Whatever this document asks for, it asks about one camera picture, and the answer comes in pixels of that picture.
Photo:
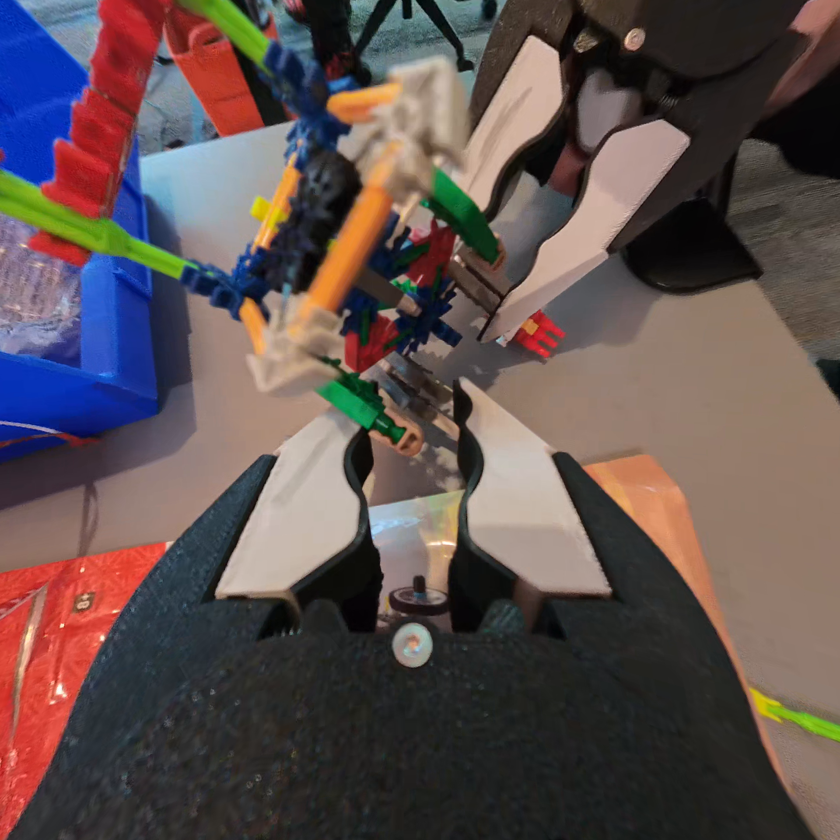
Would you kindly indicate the grey fan connector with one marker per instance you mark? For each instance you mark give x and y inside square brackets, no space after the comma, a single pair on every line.
[294,355]
[429,109]

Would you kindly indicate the black tripod stand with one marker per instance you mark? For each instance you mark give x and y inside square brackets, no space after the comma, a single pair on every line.
[453,44]

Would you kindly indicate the clear plastic bag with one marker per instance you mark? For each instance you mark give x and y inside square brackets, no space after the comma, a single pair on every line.
[34,293]

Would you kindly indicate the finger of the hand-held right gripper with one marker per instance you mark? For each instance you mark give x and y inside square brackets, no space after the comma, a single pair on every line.
[610,189]
[518,100]

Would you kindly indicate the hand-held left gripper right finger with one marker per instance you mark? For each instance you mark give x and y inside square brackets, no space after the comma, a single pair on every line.
[531,523]

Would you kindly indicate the person's right hand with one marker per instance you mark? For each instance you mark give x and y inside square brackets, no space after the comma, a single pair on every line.
[819,37]

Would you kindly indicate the printed toy packaging bag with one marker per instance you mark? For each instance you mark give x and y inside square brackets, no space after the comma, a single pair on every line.
[61,621]

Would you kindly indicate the black snowflake connector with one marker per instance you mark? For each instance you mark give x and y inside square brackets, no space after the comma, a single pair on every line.
[322,195]

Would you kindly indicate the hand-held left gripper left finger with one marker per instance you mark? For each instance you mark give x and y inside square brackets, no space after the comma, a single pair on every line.
[294,523]

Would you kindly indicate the blue storage bin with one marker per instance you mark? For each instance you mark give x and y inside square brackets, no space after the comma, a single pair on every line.
[119,341]

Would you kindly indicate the lime green rod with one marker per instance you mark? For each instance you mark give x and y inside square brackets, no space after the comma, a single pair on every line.
[806,721]

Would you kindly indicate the colourful construction toy model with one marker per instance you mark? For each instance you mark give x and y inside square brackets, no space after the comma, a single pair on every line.
[105,131]

